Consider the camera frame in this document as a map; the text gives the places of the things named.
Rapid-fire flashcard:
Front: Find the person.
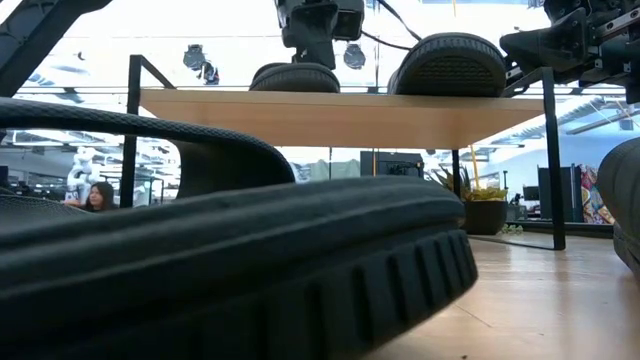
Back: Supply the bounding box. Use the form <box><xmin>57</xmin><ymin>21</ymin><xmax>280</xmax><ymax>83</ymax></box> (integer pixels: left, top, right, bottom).
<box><xmin>62</xmin><ymin>180</ymin><xmax>120</xmax><ymax>213</ymax></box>

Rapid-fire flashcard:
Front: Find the wood shelf with black frame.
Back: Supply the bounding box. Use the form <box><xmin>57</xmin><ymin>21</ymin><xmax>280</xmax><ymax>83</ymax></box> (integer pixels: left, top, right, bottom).
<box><xmin>122</xmin><ymin>53</ymin><xmax>567</xmax><ymax>251</ymax></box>

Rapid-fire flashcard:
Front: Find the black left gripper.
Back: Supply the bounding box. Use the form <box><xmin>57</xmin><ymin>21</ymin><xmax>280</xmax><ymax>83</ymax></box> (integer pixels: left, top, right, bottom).
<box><xmin>275</xmin><ymin>0</ymin><xmax>341</xmax><ymax>71</ymax></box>

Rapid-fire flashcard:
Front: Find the black cable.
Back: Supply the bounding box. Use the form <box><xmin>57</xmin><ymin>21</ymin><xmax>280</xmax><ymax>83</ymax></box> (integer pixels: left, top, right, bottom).
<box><xmin>373</xmin><ymin>0</ymin><xmax>424</xmax><ymax>43</ymax></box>
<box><xmin>360</xmin><ymin>30</ymin><xmax>412</xmax><ymax>52</ymax></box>

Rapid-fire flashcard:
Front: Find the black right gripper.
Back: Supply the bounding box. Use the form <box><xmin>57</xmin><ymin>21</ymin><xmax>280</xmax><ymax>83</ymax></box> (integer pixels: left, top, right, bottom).
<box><xmin>499</xmin><ymin>0</ymin><xmax>640</xmax><ymax>105</ymax></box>

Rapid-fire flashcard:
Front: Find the small dark ceiling fixture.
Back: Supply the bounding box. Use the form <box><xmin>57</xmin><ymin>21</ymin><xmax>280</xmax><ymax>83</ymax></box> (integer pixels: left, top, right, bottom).
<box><xmin>201</xmin><ymin>62</ymin><xmax>221</xmax><ymax>86</ymax></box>

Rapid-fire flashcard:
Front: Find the black rubber slide sandal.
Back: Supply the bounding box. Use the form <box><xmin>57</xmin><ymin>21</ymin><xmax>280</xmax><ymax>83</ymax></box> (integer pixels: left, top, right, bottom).
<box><xmin>248</xmin><ymin>62</ymin><xmax>342</xmax><ymax>94</ymax></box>
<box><xmin>596</xmin><ymin>137</ymin><xmax>640</xmax><ymax>276</ymax></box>
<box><xmin>387</xmin><ymin>32</ymin><xmax>508</xmax><ymax>98</ymax></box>
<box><xmin>0</xmin><ymin>97</ymin><xmax>479</xmax><ymax>360</ymax></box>

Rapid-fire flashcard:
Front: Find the potted plant in black pot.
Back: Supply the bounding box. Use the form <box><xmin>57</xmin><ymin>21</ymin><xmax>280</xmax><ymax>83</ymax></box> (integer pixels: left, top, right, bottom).
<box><xmin>430</xmin><ymin>165</ymin><xmax>509</xmax><ymax>236</ymax></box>

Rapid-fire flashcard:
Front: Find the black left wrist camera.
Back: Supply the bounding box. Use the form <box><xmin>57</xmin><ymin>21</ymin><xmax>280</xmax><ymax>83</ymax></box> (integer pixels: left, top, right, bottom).
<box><xmin>332</xmin><ymin>0</ymin><xmax>366</xmax><ymax>42</ymax></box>

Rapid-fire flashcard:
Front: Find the round black ceiling fixture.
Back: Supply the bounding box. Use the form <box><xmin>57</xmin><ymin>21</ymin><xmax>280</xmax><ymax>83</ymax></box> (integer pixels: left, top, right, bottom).
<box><xmin>343</xmin><ymin>43</ymin><xmax>367</xmax><ymax>71</ymax></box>
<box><xmin>182</xmin><ymin>43</ymin><xmax>207</xmax><ymax>72</ymax></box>

